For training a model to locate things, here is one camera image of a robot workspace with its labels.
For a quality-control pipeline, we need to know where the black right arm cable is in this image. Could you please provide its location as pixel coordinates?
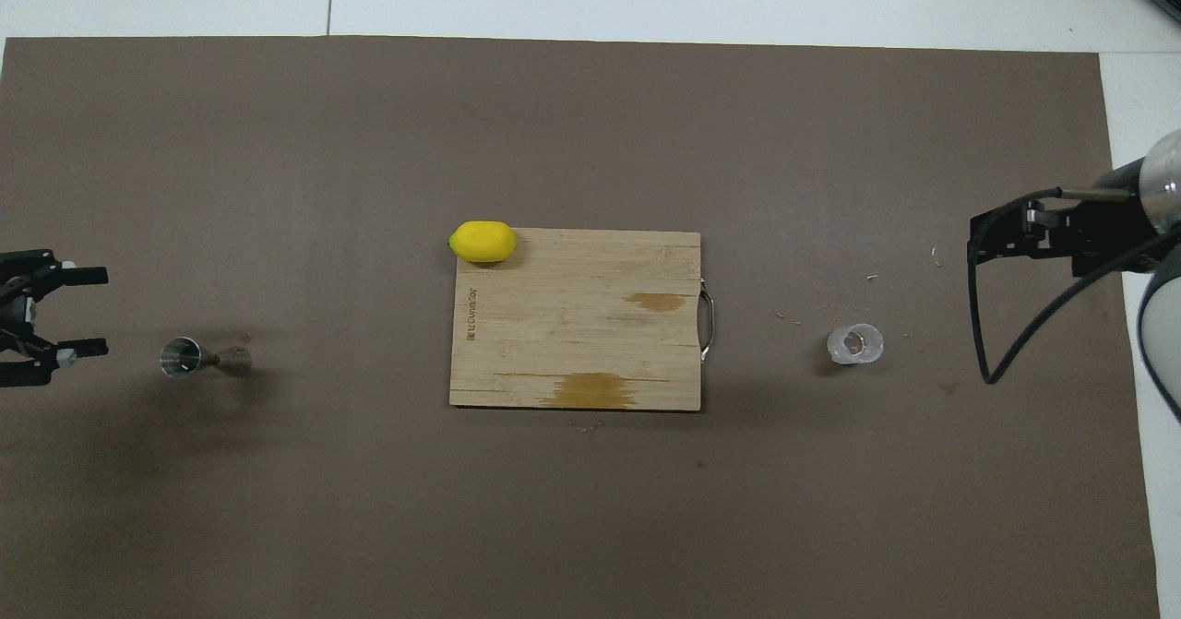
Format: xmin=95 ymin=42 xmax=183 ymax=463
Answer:
xmin=966 ymin=187 xmax=1181 ymax=387

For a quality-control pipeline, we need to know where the metal jigger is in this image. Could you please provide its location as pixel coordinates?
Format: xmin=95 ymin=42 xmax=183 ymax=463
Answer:
xmin=160 ymin=337 xmax=254 ymax=379

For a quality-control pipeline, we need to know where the clear plastic cup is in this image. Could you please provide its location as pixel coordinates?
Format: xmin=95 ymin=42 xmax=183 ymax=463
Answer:
xmin=827 ymin=323 xmax=885 ymax=365

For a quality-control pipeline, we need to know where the brown table mat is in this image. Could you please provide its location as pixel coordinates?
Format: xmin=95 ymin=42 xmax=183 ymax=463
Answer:
xmin=0 ymin=36 xmax=1162 ymax=619

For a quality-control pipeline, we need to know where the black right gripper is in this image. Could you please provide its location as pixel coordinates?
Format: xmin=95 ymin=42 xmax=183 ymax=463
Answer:
xmin=968 ymin=164 xmax=1161 ymax=279

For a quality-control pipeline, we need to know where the yellow lemon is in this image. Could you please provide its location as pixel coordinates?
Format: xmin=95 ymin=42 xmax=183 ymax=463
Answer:
xmin=448 ymin=220 xmax=518 ymax=265

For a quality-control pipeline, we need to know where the wooden cutting board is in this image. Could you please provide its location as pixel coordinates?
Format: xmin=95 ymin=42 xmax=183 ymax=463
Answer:
xmin=448 ymin=228 xmax=717 ymax=412

